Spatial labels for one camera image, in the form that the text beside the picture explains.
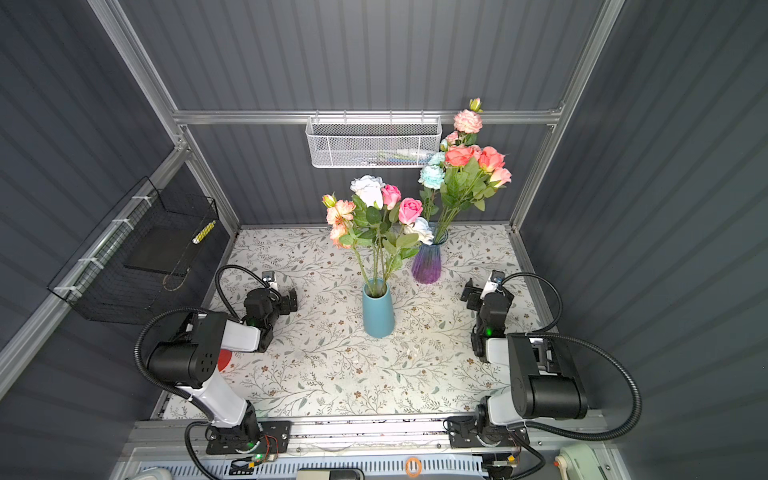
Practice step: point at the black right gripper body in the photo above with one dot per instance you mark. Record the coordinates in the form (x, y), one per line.
(476, 304)

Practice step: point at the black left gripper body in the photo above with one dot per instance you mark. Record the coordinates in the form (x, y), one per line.
(279, 308)

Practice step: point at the purple ribbed glass vase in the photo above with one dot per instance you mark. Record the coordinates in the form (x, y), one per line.
(427, 264)

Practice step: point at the teal cylindrical vase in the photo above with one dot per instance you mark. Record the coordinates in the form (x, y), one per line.
(378, 311)

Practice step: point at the pink double carnation stem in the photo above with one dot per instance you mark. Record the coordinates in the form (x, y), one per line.
(340, 215)

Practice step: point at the coral pink rose stem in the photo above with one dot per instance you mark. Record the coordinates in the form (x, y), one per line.
(463, 180)

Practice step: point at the light pink rose stem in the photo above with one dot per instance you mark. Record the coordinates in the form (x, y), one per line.
(500, 177)

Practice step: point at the white blue carnation stem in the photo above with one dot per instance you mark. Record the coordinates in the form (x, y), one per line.
(431, 180)

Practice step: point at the deep pink rose stem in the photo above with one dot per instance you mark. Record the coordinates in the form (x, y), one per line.
(490, 159)

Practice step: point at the small pink bud stem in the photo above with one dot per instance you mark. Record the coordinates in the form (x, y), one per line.
(391, 196)

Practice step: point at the magenta rose stem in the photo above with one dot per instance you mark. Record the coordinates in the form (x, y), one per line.
(406, 212)

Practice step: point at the white cream rose stem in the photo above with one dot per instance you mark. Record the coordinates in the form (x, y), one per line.
(368, 200)

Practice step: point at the pink carnation flower stem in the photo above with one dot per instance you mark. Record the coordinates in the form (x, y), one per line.
(467, 125)

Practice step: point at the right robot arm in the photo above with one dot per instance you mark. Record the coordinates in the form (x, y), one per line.
(544, 382)

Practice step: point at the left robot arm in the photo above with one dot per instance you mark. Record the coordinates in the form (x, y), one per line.
(179, 351)

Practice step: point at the red pen cup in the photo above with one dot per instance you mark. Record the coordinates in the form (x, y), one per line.
(224, 359)

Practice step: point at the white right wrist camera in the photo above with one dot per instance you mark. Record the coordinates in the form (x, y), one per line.
(494, 283)

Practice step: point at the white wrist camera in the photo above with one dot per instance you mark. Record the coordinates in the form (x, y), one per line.
(270, 278)
(494, 283)

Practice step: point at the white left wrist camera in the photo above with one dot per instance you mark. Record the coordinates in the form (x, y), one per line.
(270, 278)

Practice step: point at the black wire wall basket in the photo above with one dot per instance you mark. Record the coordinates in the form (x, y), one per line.
(142, 263)

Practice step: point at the white wire wall basket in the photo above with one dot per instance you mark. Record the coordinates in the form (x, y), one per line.
(348, 142)

